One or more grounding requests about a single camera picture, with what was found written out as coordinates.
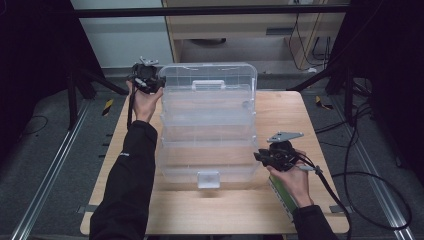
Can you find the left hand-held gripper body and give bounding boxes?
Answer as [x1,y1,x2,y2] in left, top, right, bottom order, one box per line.
[127,56,160,95]

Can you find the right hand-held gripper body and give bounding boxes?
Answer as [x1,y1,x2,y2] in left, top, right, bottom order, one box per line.
[265,130,305,173]

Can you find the green and white carton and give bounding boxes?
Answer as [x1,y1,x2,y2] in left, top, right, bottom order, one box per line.
[267,174,300,222]

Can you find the clear plastic tiered storage box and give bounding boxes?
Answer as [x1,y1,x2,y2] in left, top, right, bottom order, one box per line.
[156,62,262,190]

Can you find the person's left hand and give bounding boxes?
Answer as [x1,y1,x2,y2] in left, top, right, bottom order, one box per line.
[125,79,165,124]

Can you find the person's right hand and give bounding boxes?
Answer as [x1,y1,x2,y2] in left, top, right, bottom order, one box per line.
[265,149,316,210]

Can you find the white cabinet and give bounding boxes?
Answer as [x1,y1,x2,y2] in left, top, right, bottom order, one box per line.
[70,0,176,70]

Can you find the yellow and black tape strip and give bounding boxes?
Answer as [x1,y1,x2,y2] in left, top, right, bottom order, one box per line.
[101,97,115,118]
[314,95,335,111]

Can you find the black metal stand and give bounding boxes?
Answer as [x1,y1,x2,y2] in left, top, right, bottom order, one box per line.
[285,62,372,128]
[64,62,135,131]

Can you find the light wooden desk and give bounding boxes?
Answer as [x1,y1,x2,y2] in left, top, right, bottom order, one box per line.
[162,0,348,73]

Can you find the dark curtain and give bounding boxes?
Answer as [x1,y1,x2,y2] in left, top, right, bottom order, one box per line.
[0,0,108,164]
[328,0,424,186]

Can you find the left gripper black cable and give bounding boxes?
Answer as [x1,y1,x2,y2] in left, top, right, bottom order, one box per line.
[125,79,138,130]

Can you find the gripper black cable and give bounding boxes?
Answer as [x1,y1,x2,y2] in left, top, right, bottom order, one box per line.
[293,155,354,240]
[125,79,138,130]

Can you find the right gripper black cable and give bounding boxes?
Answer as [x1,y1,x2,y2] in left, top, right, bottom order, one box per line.
[293,155,354,240]

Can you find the grey metal table bracket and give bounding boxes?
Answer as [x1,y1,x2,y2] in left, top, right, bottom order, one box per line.
[76,204,98,215]
[329,204,353,215]

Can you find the black horizontal frame bar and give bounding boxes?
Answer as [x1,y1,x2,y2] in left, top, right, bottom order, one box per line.
[74,4,350,19]

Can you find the aluminium floor rail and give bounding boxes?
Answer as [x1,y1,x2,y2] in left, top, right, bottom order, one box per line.
[9,99,93,240]
[328,95,416,240]

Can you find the thin black floor cable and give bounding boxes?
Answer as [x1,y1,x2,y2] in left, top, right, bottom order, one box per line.
[17,114,50,138]

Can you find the hanging black desk cables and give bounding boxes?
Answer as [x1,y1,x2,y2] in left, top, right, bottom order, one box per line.
[287,12,335,73]

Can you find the black floor cable loop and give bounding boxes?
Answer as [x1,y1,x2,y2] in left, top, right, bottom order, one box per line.
[331,170,413,232]

